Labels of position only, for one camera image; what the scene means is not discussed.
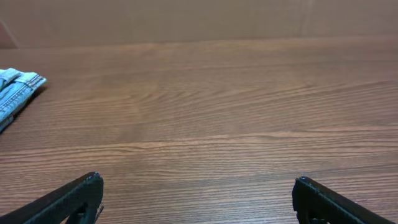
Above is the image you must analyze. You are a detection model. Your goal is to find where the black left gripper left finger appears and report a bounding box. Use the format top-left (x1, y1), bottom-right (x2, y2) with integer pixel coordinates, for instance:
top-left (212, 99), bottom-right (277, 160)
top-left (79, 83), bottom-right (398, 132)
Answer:
top-left (1, 172), bottom-right (104, 224)

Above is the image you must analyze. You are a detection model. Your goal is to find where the folded light denim garment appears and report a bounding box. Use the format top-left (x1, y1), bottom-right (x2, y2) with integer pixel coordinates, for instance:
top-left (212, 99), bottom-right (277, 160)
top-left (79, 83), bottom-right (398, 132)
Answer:
top-left (1, 68), bottom-right (47, 131)

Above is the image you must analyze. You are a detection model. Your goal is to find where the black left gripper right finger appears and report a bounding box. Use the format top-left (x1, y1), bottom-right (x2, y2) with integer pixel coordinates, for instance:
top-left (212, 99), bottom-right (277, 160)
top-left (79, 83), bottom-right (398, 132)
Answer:
top-left (292, 176), bottom-right (394, 224)

